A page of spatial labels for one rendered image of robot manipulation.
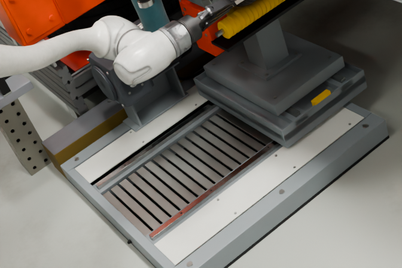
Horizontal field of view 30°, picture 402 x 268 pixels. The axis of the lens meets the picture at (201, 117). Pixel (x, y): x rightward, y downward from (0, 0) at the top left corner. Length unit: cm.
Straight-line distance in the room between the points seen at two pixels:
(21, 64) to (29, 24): 75
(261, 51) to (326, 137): 35
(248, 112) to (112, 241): 61
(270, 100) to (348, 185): 36
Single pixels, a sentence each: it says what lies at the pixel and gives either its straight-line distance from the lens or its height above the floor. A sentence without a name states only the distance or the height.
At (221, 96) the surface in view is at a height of 17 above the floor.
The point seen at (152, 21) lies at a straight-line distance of 234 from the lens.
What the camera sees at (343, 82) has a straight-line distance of 247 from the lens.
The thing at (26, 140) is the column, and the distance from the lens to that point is 284.
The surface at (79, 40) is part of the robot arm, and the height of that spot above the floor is 73.
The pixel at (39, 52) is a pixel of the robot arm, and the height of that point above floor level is 82.
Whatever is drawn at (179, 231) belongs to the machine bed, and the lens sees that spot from 228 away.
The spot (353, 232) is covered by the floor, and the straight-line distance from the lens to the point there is 222.
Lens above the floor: 165
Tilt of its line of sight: 36 degrees down
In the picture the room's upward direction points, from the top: 22 degrees counter-clockwise
